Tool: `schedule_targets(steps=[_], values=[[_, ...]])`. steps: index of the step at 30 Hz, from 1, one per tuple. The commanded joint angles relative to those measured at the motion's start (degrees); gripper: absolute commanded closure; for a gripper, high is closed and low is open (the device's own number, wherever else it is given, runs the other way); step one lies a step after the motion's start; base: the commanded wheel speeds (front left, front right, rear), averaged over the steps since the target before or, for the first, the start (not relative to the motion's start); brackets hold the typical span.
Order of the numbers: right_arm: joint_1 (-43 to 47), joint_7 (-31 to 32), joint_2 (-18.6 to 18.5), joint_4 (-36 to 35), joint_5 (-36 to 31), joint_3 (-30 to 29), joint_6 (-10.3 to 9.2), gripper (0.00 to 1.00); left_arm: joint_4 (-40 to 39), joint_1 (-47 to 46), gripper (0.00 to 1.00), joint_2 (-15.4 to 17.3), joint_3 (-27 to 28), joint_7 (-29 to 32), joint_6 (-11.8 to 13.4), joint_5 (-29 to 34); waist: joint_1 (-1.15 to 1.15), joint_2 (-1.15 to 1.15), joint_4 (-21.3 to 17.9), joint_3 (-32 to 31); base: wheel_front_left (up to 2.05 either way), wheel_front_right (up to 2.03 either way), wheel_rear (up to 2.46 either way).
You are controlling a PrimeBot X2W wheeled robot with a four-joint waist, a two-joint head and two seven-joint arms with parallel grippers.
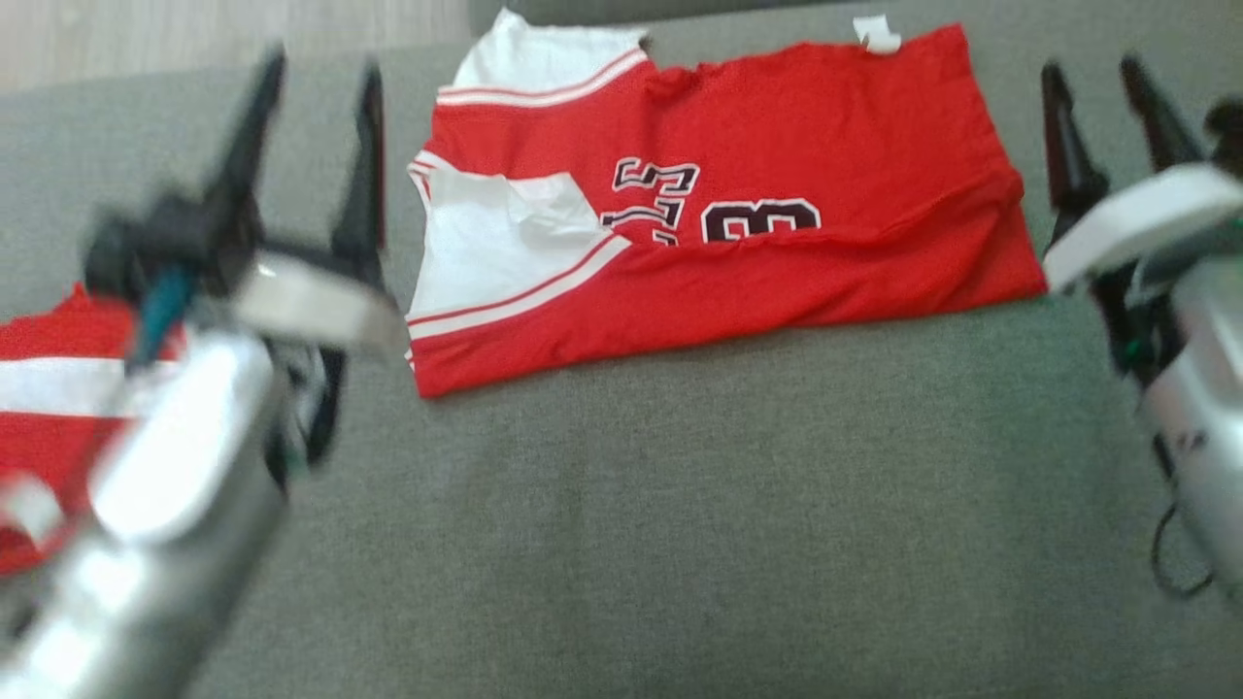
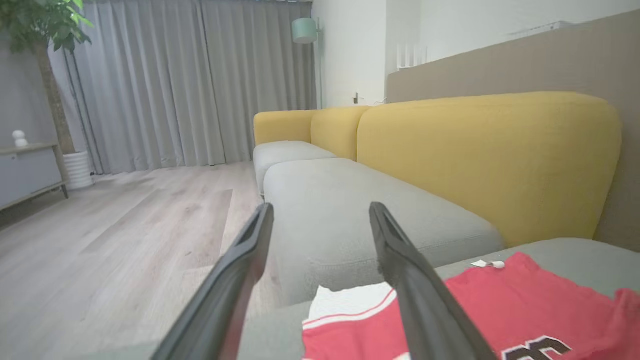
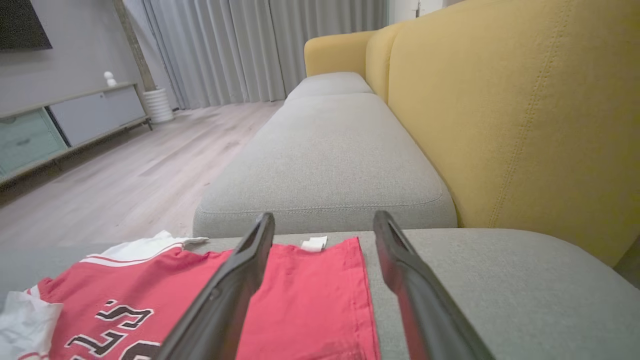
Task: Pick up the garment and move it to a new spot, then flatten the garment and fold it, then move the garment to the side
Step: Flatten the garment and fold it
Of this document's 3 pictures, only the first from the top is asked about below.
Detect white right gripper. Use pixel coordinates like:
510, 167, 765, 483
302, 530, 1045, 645
1041, 55, 1243, 380

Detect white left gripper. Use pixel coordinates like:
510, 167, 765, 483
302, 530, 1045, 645
204, 44, 409, 477

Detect red basketball jersey with number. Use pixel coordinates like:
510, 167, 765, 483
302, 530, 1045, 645
406, 8, 1048, 399

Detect red shorts with white stripe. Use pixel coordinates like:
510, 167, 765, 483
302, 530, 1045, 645
0, 286, 185, 574

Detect large grey sofa seat cushion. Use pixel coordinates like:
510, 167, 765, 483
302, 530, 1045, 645
0, 0, 1243, 699

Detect left arm cable teal connector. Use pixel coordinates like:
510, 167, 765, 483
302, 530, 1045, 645
131, 267, 195, 368

